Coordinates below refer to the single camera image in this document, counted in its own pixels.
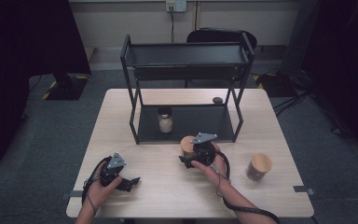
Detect person's left hand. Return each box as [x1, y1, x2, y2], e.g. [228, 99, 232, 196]
[86, 159, 124, 211]

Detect black curtain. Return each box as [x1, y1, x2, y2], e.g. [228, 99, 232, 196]
[0, 0, 92, 172]
[281, 0, 358, 155]

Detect black stand base yellow stripes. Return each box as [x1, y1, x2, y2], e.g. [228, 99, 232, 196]
[254, 72, 296, 98]
[42, 73, 90, 101]

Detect black power cable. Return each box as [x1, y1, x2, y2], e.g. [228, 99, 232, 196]
[169, 6, 175, 44]

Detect glass jar with black lid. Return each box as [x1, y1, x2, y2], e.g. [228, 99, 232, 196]
[157, 105, 174, 134]

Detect black chair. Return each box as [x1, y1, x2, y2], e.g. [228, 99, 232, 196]
[185, 27, 258, 89]

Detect person's right hand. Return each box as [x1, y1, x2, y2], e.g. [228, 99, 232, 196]
[190, 142, 231, 191]

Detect brown jar with wooden lid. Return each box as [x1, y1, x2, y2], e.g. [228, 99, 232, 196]
[245, 152, 273, 182]

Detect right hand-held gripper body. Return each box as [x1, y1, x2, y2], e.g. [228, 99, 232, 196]
[189, 133, 218, 167]

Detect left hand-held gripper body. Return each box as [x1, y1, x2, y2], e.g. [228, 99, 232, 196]
[99, 151, 128, 188]

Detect black floor cables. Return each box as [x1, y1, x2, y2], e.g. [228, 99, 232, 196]
[271, 69, 352, 136]

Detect white wall socket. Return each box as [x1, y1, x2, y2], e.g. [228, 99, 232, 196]
[165, 0, 187, 13]

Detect black metal two-tier rack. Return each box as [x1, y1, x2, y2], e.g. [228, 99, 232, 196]
[119, 32, 256, 145]

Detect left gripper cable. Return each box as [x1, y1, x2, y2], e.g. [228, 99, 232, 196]
[81, 155, 112, 216]

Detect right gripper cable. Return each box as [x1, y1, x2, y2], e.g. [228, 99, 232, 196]
[211, 148, 282, 224]

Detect grey tape strip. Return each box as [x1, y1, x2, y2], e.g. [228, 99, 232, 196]
[61, 189, 84, 201]
[293, 185, 317, 196]

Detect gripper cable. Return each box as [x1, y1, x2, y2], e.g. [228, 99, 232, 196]
[211, 148, 282, 224]
[81, 155, 112, 216]

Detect pale jar with wooden lid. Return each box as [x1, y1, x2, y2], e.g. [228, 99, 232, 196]
[180, 135, 198, 159]

